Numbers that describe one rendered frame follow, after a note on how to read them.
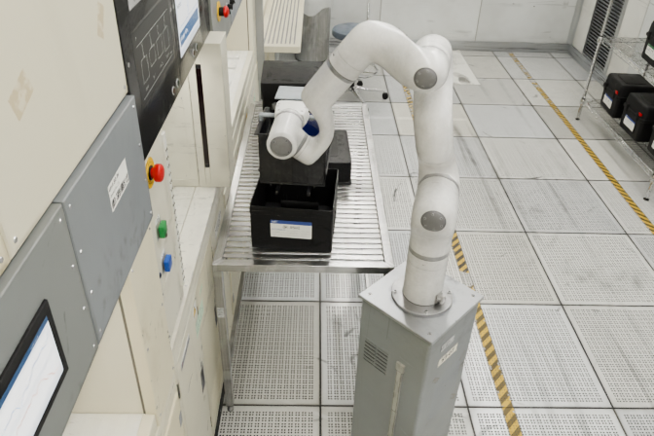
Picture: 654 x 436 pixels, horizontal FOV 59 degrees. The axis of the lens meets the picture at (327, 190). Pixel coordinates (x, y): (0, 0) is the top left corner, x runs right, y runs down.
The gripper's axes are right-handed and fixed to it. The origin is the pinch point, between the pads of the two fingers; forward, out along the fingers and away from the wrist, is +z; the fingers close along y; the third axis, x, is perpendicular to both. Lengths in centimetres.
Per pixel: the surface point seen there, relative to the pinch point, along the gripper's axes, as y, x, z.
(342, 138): 13, -39, 50
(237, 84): -42, -38, 100
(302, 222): 3.6, -37.0, -14.5
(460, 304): 55, -50, -34
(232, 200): -26, -49, 13
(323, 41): -20, -103, 370
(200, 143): -33.5, -20.2, 4.6
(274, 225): -5.4, -38.9, -14.5
